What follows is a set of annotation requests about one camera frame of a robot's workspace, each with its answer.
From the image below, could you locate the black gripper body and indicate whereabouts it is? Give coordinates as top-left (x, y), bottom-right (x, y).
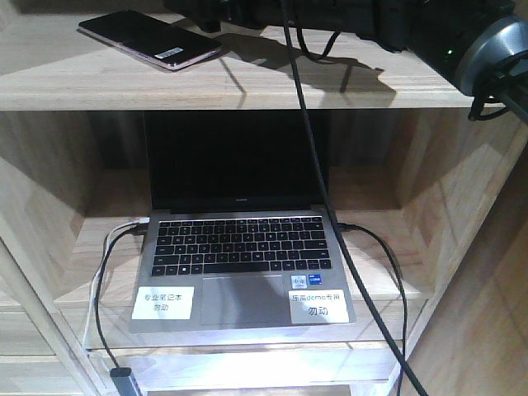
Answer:
top-left (163, 0), bottom-right (408, 52)

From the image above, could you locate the black smartphone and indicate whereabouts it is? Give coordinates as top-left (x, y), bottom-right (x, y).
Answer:
top-left (78, 10), bottom-right (221, 71)

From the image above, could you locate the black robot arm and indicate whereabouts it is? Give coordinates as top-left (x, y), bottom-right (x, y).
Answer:
top-left (164, 1), bottom-right (527, 120)

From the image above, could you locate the wooden shelf unit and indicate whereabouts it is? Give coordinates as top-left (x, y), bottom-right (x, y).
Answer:
top-left (1, 1), bottom-right (527, 395)

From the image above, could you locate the silver laptop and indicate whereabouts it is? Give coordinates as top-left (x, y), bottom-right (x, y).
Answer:
top-left (130, 110), bottom-right (355, 333)

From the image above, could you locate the grey usb adapter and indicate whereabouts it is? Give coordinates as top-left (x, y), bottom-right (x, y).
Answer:
top-left (110, 367), bottom-right (143, 396)

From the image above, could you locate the black camera cable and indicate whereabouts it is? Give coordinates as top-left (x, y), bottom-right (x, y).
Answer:
top-left (280, 0), bottom-right (430, 396)

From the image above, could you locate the black laptop cable right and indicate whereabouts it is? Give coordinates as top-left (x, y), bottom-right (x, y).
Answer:
top-left (336, 221), bottom-right (409, 396)

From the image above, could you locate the black laptop cable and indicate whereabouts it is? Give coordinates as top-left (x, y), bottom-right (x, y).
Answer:
top-left (336, 221), bottom-right (409, 396)
top-left (93, 227), bottom-right (148, 370)

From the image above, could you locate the white laptop cable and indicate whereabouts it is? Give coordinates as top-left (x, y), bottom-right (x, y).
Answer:
top-left (81, 216), bottom-right (150, 351)

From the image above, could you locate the black laptop cable left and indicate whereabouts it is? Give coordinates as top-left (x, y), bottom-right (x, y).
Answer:
top-left (93, 227), bottom-right (148, 370)

